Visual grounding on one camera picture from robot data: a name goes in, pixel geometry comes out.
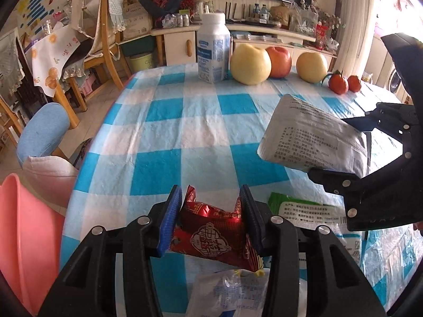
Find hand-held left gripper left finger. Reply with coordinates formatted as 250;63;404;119
38;185;183;317

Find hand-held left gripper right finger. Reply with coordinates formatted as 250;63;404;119
238;185;387;317

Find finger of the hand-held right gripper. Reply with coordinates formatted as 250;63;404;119
307;143;413;203
342;102;420;139

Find small red snack packet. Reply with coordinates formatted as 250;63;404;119
169;185;261;273

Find white printed paper packet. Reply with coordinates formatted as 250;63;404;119
257;94;369;176

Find clear plastic bag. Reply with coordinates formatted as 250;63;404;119
185;269;270;317

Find pink plastic bin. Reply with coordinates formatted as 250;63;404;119
0;173;68;316

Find leafless tangerine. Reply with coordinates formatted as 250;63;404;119
347;75;362;93

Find tangerine with green leaf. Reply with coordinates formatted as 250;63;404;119
322;70;349;95

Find green white wet wipe packet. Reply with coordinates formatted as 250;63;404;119
267;192;366;261

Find washing machine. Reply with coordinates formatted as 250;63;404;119
385;63;405;95

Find yellow pear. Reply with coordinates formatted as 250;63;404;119
296;52;328;84

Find blue white checked tablecloth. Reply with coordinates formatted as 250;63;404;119
59;64;410;317

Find red snack bag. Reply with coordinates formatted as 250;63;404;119
314;23;329;50

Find white curtain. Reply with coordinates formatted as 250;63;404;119
337;0;380;73

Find red apple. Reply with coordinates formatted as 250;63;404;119
266;46;292;79

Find white cloth on chair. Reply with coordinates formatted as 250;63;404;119
22;156;80;218

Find yellow apple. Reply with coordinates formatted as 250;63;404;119
230;44;272;85

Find brown bag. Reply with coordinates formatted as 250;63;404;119
270;5;293;27

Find blue padded chair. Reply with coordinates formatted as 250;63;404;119
16;103;71;169

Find green waste bin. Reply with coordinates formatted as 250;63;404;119
127;53;157;75

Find white plastic milk bottle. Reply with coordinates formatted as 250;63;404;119
196;12;231;84

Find wooden chair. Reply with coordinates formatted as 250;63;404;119
82;0;133;90

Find cream tv cabinet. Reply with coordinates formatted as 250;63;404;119
150;20;338;70

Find fruit print table cloth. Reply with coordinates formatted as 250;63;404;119
31;26;83;98

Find clear glass jug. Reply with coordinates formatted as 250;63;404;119
195;0;215;18

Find pack of silver cans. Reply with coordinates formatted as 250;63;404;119
162;13;192;27

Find white lace chair cover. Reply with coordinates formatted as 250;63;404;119
99;0;128;34

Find wall poster with stickers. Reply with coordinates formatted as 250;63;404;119
16;0;73;30

